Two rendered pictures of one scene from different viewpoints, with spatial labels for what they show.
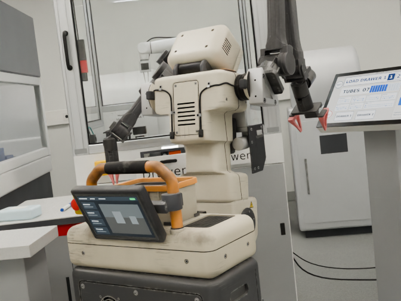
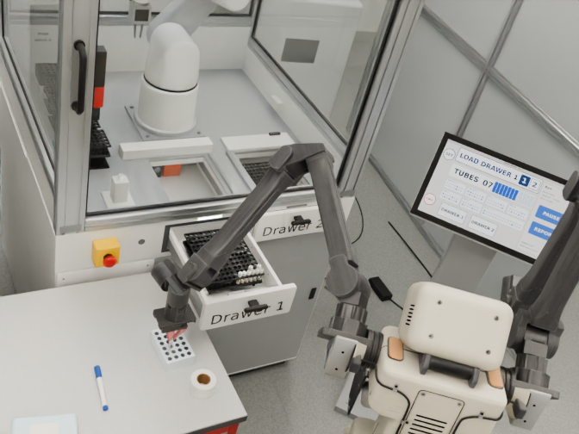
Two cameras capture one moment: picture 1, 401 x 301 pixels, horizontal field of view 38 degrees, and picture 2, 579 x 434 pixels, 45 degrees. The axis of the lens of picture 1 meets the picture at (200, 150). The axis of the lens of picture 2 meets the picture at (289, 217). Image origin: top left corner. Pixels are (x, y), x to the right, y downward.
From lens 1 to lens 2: 200 cm
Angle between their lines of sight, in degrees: 46
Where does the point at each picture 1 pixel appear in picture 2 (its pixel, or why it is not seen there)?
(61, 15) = (77, 10)
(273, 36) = (552, 315)
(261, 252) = (279, 317)
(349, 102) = (463, 194)
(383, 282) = not seen: hidden behind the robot
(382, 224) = not seen: hidden behind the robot
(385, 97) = (513, 211)
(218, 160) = not seen: outside the picture
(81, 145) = (73, 220)
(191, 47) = (461, 341)
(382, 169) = (463, 269)
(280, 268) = (294, 328)
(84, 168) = (71, 251)
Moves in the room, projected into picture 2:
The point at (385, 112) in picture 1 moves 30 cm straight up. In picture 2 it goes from (510, 236) to (550, 164)
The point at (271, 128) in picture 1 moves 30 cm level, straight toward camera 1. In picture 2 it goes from (346, 191) to (382, 251)
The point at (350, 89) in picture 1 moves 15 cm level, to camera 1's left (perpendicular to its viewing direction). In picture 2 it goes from (465, 172) to (431, 176)
